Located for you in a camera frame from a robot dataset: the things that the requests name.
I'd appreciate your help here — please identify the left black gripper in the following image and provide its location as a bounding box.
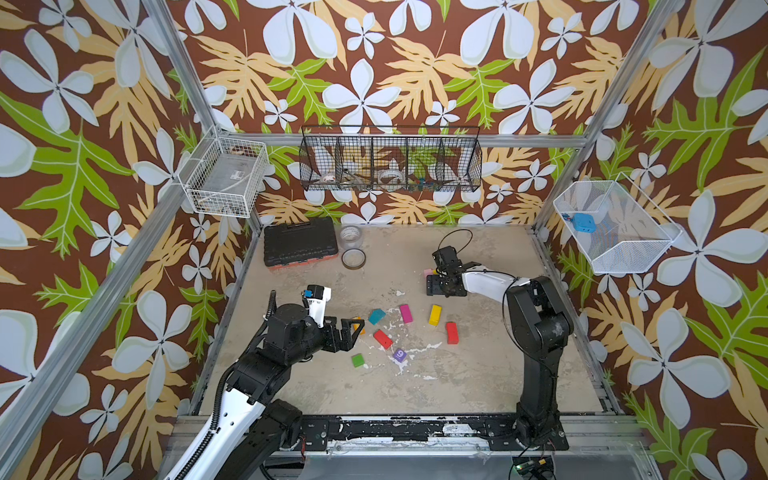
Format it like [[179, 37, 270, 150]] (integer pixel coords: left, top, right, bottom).
[[285, 312, 365, 368]]

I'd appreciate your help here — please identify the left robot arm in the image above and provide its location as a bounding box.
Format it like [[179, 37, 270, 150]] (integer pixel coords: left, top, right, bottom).
[[166, 300, 365, 479]]

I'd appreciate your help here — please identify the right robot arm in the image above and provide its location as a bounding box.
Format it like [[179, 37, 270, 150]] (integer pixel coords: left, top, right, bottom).
[[426, 264, 574, 447]]

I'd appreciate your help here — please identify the orange supermarket block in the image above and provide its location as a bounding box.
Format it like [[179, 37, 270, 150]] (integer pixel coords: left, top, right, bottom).
[[350, 317, 365, 336]]

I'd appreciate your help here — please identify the yellow arch block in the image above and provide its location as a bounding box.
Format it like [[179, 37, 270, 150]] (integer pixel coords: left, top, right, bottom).
[[428, 305, 442, 326]]

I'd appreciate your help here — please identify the red rectangular block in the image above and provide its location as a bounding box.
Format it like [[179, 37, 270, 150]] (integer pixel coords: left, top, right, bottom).
[[373, 330, 394, 350]]

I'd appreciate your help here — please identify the teal block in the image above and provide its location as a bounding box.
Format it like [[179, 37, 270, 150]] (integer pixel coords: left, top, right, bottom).
[[368, 309, 386, 325]]

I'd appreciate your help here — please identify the magenta block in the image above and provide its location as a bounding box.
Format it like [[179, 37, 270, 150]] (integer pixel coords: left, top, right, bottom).
[[399, 304, 413, 324]]

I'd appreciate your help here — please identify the red arch block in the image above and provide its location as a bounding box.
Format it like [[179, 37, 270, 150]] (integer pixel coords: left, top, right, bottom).
[[445, 322, 460, 345]]

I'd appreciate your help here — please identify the purple number nine cube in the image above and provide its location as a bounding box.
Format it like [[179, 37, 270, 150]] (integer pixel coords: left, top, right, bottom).
[[393, 349, 407, 364]]

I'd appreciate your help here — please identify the clear plastic cup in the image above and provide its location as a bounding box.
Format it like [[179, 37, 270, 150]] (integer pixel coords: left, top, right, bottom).
[[339, 225, 363, 250]]

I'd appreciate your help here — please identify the black tool case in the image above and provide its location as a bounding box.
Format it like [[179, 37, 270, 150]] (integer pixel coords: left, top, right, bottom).
[[263, 218, 339, 268]]

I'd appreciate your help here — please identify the blue object in basket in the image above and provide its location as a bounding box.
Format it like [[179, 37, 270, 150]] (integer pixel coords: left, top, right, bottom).
[[570, 213, 597, 234]]

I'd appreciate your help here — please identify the white mesh basket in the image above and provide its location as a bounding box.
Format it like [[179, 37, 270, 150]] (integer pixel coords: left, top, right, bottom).
[[554, 174, 683, 275]]

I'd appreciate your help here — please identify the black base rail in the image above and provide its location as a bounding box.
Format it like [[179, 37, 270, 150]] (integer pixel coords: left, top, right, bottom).
[[287, 412, 570, 454]]

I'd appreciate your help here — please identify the black wire basket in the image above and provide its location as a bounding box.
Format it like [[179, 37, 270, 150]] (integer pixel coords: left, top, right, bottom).
[[298, 125, 483, 192]]

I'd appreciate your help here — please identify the aluminium frame structure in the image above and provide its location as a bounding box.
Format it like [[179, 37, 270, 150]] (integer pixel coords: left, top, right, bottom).
[[1, 1, 680, 479]]

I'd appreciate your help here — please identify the white wire basket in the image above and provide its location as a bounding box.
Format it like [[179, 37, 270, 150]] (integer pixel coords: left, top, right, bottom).
[[179, 128, 270, 219]]

